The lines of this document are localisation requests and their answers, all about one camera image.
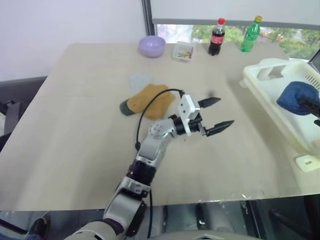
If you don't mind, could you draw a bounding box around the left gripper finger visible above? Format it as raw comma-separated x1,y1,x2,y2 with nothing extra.
197,96,222,109
205,119,236,137

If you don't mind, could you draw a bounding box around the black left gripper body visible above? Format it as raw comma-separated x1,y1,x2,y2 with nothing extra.
188,109,210,137

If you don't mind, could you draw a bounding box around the white plastic basket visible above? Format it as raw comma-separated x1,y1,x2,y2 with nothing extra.
239,77,320,173

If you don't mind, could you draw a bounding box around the mustard sock with grey toe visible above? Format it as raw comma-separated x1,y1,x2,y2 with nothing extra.
119,83,176,120

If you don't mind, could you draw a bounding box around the pale blue sock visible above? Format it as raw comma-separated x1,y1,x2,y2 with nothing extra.
128,72,152,92

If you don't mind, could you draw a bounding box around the dark laptop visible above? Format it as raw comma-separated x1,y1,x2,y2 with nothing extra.
308,48,320,74

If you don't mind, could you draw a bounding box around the clear box of colourful clips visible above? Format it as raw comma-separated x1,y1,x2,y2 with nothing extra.
171,40,197,64

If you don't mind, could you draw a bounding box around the cola bottle with red cap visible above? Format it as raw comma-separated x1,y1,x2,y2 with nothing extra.
207,17,227,57

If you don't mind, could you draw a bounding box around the green soda bottle yellow cap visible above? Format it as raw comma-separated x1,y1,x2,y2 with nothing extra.
239,15,263,54

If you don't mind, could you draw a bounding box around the purple plastic bowl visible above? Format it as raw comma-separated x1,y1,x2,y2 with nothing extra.
138,35,167,59

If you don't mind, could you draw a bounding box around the grey roller blind bar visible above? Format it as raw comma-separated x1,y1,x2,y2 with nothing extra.
152,17,320,31

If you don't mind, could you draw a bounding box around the grey robot torso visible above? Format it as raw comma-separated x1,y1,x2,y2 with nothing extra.
154,233,251,240

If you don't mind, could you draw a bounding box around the dark shoe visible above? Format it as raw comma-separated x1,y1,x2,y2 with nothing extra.
24,216,50,240

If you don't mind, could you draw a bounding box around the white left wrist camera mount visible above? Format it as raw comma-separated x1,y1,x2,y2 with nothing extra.
177,94,201,137

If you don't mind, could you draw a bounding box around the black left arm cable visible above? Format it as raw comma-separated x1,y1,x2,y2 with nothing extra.
134,88,186,151

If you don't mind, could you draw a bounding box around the dark window frame post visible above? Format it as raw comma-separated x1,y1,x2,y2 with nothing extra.
140,0,157,37

